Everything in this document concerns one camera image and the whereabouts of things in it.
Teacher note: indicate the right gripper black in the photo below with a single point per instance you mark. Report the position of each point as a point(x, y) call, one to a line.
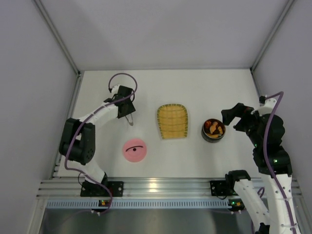
point(237, 116)

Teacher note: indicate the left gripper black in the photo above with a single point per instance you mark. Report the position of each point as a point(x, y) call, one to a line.
point(127, 110)

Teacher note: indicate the metal tongs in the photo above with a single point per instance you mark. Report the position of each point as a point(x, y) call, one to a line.
point(129, 119)

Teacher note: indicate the salmon slice toy food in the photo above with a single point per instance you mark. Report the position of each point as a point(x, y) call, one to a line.
point(214, 128)

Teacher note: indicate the pink round lid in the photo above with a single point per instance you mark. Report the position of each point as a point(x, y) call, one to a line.
point(134, 150)

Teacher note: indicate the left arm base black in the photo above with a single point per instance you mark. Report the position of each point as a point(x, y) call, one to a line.
point(94, 190)

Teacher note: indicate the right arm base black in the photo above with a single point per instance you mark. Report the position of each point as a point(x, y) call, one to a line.
point(220, 189)

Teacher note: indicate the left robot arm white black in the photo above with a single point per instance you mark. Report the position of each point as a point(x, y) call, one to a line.
point(78, 141)

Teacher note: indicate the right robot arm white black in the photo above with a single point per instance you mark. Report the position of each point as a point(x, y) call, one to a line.
point(265, 130)

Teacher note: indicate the round steel lunch box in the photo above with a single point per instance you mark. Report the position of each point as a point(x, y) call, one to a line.
point(213, 138)

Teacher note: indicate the bamboo woven tray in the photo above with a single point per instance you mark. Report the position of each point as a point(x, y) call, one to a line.
point(172, 121)

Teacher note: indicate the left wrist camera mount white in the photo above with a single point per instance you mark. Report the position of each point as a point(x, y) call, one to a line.
point(114, 89)

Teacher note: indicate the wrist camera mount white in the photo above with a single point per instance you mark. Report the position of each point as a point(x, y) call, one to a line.
point(114, 89)
point(266, 106)

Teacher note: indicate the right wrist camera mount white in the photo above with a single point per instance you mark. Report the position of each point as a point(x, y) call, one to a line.
point(266, 106)

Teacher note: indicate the aluminium rail frame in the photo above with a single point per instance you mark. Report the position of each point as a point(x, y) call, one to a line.
point(138, 193)

